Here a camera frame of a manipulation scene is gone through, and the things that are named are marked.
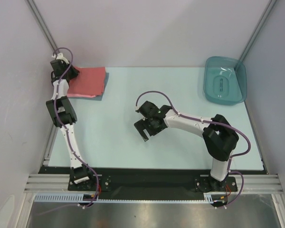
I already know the red t shirt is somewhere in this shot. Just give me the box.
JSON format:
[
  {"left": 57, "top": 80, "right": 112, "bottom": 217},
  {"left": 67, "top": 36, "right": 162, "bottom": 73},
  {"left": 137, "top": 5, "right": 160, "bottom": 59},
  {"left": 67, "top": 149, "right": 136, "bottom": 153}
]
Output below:
[{"left": 68, "top": 67, "right": 106, "bottom": 95}]

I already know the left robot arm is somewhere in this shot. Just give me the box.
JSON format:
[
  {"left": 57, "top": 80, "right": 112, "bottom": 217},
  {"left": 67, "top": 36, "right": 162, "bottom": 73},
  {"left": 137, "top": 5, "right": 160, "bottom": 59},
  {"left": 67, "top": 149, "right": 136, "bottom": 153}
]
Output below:
[{"left": 46, "top": 59, "right": 95, "bottom": 191}]

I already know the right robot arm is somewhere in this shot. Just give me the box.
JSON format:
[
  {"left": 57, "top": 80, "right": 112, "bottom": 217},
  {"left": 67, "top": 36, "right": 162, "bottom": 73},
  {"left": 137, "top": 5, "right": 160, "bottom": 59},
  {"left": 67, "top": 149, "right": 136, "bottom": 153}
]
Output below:
[{"left": 134, "top": 101, "right": 239, "bottom": 190}]

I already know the folded pink t shirt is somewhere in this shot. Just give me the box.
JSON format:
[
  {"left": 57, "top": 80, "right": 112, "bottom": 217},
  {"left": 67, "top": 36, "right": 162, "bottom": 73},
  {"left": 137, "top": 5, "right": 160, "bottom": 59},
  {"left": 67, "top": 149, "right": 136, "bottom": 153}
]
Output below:
[{"left": 67, "top": 93, "right": 97, "bottom": 98}]

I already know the folded grey t shirt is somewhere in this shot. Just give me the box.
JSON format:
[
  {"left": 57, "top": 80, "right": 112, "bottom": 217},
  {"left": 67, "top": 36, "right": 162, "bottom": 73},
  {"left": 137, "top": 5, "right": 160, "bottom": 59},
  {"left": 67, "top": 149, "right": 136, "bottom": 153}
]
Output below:
[{"left": 92, "top": 72, "right": 109, "bottom": 101}]

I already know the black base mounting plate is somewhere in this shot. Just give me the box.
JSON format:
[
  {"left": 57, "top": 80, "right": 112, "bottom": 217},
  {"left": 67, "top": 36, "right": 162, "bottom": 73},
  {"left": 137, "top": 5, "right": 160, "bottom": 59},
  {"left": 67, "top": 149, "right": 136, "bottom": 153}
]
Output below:
[{"left": 39, "top": 166, "right": 266, "bottom": 199}]

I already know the teal plastic basin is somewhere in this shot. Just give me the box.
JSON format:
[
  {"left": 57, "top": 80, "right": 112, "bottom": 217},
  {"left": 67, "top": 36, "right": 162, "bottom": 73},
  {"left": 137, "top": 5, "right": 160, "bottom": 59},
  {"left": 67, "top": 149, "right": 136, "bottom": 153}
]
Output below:
[{"left": 203, "top": 56, "right": 247, "bottom": 105}]

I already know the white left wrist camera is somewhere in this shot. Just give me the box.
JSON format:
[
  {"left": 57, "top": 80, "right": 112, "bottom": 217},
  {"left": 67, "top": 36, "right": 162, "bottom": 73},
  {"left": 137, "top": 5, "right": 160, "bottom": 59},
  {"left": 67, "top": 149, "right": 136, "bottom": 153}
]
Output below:
[{"left": 52, "top": 53, "right": 69, "bottom": 64}]

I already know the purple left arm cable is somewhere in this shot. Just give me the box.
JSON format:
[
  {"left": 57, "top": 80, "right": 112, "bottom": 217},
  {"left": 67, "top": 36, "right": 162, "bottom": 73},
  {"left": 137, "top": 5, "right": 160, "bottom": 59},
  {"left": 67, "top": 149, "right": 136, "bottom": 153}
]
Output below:
[{"left": 35, "top": 47, "right": 102, "bottom": 216}]

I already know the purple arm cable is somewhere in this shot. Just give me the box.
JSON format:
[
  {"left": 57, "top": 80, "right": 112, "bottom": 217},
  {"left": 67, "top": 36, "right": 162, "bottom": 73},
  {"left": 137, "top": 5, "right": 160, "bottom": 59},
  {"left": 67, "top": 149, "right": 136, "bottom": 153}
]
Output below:
[
  {"left": 35, "top": 47, "right": 102, "bottom": 216},
  {"left": 135, "top": 91, "right": 251, "bottom": 209}
]

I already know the left aluminium corner post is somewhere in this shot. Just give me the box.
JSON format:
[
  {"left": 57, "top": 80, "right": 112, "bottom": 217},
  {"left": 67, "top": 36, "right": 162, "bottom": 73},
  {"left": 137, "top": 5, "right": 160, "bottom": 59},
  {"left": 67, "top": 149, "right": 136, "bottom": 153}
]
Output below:
[{"left": 25, "top": 0, "right": 58, "bottom": 51}]

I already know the aluminium corner post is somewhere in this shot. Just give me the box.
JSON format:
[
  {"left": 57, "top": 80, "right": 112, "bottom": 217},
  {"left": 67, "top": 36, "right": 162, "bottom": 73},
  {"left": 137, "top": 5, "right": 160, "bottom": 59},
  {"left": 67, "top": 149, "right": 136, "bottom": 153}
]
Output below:
[
  {"left": 239, "top": 0, "right": 279, "bottom": 62},
  {"left": 25, "top": 0, "right": 58, "bottom": 51}
]

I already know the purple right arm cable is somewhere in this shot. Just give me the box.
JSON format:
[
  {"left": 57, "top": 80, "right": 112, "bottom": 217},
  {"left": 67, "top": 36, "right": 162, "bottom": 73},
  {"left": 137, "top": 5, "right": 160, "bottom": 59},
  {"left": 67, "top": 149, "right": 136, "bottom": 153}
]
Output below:
[{"left": 135, "top": 91, "right": 251, "bottom": 209}]

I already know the grey slotted cable duct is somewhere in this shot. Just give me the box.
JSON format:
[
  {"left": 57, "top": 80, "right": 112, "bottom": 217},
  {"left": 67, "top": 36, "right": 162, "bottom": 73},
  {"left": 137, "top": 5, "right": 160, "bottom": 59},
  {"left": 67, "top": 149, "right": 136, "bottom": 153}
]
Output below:
[{"left": 34, "top": 193, "right": 226, "bottom": 204}]

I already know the aluminium front rail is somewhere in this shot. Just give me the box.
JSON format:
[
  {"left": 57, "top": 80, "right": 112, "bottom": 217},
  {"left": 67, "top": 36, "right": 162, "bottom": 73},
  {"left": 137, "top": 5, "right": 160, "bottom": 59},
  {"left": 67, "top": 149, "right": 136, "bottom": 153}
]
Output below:
[{"left": 24, "top": 174, "right": 284, "bottom": 194}]

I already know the right aluminium corner post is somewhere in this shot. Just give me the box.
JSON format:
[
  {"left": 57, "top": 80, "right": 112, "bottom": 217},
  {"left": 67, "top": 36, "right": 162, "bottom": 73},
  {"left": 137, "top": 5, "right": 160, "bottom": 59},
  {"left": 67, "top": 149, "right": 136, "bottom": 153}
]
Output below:
[{"left": 239, "top": 0, "right": 279, "bottom": 62}]

